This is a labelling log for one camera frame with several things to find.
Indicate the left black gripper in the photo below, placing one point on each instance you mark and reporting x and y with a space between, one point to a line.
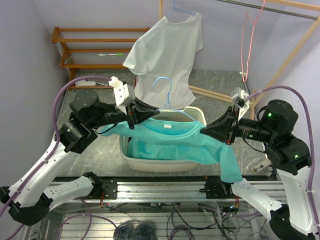
139 117

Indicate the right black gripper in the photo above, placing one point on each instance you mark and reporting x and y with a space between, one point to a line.
218 128

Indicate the blue hanger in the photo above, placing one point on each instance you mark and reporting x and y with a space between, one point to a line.
167 104
174 8

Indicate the teal t shirt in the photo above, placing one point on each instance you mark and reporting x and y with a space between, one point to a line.
170 140

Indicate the pink wire hanger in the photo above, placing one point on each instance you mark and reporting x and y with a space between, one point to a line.
247 41

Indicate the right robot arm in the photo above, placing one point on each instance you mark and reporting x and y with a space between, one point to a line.
289 155

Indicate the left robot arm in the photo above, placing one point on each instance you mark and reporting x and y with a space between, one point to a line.
31 198

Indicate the white t shirt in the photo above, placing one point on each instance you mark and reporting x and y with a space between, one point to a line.
166 50

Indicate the blue hanger under white shirt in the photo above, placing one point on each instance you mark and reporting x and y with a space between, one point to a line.
174 8

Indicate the cream plastic laundry basket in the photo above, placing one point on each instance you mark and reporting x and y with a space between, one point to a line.
163 166

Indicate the green white marker pen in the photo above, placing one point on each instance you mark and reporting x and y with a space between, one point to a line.
110 54

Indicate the white box on rack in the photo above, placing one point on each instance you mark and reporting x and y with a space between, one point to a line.
85 83

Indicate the wooden shoe rack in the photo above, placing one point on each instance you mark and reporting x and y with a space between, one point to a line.
67 62

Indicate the metal hanging rod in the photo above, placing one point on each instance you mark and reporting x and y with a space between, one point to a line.
272 10

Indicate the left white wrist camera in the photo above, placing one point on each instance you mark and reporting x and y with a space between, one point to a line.
124 94

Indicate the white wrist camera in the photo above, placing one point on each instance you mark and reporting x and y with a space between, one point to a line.
124 94
239 98

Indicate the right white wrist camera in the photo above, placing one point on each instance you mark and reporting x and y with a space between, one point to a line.
239 98

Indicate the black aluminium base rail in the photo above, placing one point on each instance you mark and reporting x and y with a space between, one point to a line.
165 189

